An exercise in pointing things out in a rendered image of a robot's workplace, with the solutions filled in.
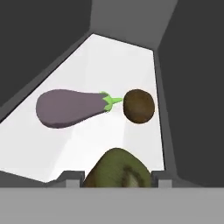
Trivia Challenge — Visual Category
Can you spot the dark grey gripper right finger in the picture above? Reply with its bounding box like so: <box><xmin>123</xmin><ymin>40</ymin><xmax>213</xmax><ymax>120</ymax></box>
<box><xmin>150</xmin><ymin>171</ymin><xmax>193</xmax><ymax>188</ymax></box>

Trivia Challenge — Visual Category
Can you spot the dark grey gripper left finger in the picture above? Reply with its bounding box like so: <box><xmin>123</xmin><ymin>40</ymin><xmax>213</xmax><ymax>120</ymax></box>
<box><xmin>46</xmin><ymin>170</ymin><xmax>86</xmax><ymax>188</ymax></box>

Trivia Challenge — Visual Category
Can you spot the green brown kiwi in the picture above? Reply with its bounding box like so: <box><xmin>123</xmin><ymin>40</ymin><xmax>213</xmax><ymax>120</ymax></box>
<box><xmin>81</xmin><ymin>147</ymin><xmax>154</xmax><ymax>188</ymax></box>

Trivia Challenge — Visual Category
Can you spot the purple eggplant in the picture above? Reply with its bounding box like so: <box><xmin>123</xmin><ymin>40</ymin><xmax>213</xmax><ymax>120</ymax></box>
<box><xmin>35</xmin><ymin>88</ymin><xmax>124</xmax><ymax>130</ymax></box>

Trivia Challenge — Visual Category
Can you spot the grey freezer drawer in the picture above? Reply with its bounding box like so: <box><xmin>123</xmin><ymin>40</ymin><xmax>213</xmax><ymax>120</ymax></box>
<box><xmin>0</xmin><ymin>0</ymin><xmax>224</xmax><ymax>188</ymax></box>

